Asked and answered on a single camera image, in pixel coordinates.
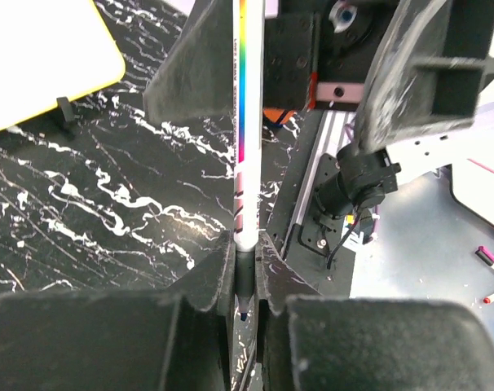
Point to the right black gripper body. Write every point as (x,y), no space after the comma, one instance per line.
(317,54)

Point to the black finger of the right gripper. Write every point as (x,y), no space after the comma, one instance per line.
(427,73)
(195,79)

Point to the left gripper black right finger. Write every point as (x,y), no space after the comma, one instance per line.
(307,341)

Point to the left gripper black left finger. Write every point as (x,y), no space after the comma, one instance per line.
(177,338)

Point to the white marker pen blue cap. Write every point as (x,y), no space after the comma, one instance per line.
(248,18)

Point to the white board with orange frame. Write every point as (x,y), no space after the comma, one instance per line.
(51,50)

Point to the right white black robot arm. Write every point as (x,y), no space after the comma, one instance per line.
(353,183)

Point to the small blue orange bottle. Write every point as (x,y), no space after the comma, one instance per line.
(276,118)

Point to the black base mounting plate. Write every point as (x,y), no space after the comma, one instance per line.
(302,243)

